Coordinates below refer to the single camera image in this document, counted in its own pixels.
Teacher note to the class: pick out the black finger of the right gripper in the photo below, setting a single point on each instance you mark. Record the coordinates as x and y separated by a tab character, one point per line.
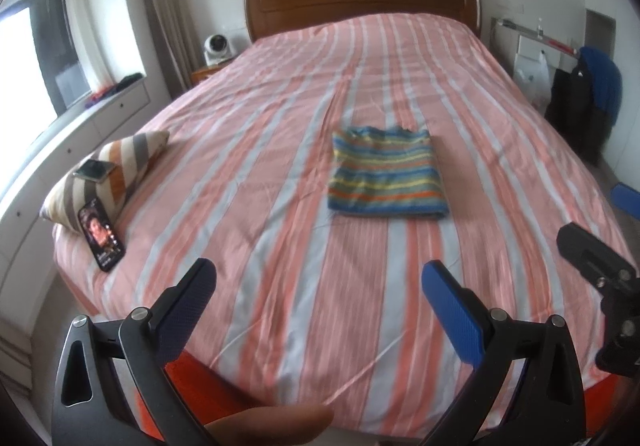
616	280

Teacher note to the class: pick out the pink white striped bedspread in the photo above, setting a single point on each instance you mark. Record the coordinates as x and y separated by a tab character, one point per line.
313	306

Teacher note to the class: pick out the multicolour striped knit sweater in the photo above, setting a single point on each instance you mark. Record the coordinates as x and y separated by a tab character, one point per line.
386	173

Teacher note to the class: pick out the dark window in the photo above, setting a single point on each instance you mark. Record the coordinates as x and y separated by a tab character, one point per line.
41	73

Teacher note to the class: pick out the white plastic bag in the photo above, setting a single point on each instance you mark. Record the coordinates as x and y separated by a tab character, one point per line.
533	78

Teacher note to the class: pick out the white bedside desk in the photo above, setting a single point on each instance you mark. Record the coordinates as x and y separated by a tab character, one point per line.
509	41

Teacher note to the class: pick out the bare human hand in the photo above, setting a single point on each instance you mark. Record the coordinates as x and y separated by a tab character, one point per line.
281	425

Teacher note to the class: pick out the wooden nightstand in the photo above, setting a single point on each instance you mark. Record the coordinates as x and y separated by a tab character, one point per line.
204	73

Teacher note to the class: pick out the silver smartphone on pillow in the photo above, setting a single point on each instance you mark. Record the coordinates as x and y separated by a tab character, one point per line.
95	171

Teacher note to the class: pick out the black smartphone lit screen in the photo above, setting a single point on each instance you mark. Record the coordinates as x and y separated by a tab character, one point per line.
105	245

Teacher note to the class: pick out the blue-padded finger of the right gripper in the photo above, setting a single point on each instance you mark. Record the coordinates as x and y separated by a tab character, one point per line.
626	199

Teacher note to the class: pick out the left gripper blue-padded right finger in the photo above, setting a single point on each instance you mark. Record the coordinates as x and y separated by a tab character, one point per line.
548	404

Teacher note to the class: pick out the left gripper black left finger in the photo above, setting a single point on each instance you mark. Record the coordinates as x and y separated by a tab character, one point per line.
89	405

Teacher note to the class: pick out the blue garment on chair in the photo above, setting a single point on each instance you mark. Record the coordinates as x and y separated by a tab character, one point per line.
606	80

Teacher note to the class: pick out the brown grey striped pillow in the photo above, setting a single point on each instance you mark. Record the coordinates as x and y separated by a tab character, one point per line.
130	159

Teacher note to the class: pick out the black jacket on chair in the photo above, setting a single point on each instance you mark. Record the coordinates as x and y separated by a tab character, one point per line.
573	113

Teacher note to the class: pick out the white window-side drawer cabinet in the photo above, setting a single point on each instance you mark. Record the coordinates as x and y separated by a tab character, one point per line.
109	119

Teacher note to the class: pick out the beige curtain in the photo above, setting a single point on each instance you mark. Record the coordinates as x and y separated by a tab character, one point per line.
175	41

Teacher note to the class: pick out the white round desk fan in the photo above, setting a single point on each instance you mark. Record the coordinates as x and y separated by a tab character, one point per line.
217	49

